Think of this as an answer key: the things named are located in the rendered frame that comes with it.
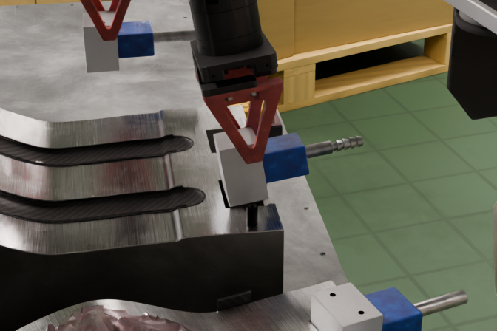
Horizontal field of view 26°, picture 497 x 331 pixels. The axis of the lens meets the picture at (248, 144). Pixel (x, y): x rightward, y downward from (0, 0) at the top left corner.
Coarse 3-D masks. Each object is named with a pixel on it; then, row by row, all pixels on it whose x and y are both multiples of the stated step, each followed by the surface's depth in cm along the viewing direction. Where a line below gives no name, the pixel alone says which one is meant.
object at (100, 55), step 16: (112, 16) 119; (96, 32) 117; (128, 32) 118; (144, 32) 118; (160, 32) 121; (176, 32) 120; (192, 32) 121; (96, 48) 118; (112, 48) 118; (128, 48) 118; (144, 48) 119; (96, 64) 118; (112, 64) 119
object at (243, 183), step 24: (216, 144) 95; (288, 144) 96; (312, 144) 97; (336, 144) 97; (360, 144) 97; (240, 168) 94; (264, 168) 95; (288, 168) 95; (240, 192) 95; (264, 192) 95
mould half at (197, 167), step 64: (0, 128) 107; (64, 128) 111; (128, 128) 111; (192, 128) 110; (64, 192) 99; (128, 192) 99; (0, 256) 89; (64, 256) 90; (128, 256) 91; (192, 256) 92; (256, 256) 93; (0, 320) 92
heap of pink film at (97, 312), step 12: (84, 312) 74; (96, 312) 74; (108, 312) 77; (120, 312) 78; (48, 324) 75; (60, 324) 76; (72, 324) 74; (84, 324) 73; (96, 324) 73; (108, 324) 75; (120, 324) 75; (132, 324) 76; (144, 324) 77; (156, 324) 77; (168, 324) 77; (180, 324) 78
